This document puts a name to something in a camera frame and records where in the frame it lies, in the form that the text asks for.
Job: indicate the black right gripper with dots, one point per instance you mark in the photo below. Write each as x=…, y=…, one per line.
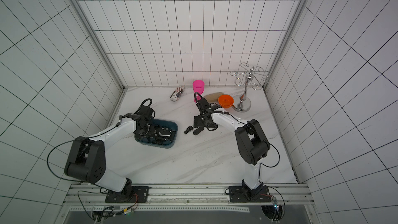
x=199, y=123

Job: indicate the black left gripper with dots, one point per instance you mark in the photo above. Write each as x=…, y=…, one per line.
x=151, y=126

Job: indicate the black silver flip key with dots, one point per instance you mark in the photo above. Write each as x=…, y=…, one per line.
x=167, y=135

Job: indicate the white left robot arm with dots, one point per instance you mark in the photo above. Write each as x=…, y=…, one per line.
x=87, y=157

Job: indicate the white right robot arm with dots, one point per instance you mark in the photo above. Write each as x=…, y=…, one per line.
x=251, y=140

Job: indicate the black Porsche style key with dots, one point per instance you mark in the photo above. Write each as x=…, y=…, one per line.
x=198, y=130

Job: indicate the teal storage box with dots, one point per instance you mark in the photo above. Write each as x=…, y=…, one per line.
x=159, y=126

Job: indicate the cork oval block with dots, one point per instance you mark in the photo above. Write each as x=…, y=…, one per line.
x=213, y=97

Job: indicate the orange plastic bowl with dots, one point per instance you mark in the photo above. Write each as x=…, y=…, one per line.
x=226, y=101

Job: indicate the pink plastic wine glass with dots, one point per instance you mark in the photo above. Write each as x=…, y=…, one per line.
x=198, y=89

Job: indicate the chrome glass holder stand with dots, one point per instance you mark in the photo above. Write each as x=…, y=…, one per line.
x=250, y=77

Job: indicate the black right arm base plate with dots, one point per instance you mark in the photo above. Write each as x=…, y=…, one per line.
x=242, y=194

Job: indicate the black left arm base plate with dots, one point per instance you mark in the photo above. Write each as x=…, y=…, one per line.
x=130, y=194

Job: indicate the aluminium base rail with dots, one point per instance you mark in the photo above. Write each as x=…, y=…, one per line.
x=184, y=197

